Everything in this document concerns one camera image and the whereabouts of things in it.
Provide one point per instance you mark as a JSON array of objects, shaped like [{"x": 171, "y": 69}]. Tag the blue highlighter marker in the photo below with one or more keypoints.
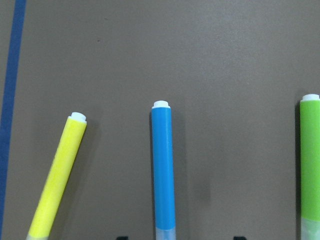
[{"x": 163, "y": 171}]

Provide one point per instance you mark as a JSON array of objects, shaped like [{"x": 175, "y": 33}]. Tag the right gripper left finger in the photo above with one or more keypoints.
[{"x": 122, "y": 238}]

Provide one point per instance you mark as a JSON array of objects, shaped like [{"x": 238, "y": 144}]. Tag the yellow highlighter marker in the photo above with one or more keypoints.
[{"x": 58, "y": 176}]

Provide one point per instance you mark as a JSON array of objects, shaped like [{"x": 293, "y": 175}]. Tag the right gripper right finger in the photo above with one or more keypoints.
[{"x": 239, "y": 238}]

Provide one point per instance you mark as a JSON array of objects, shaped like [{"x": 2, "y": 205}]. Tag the brown paper table mat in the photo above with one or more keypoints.
[{"x": 233, "y": 72}]

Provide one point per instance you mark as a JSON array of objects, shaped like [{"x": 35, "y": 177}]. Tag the green highlighter marker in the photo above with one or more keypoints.
[{"x": 310, "y": 166}]

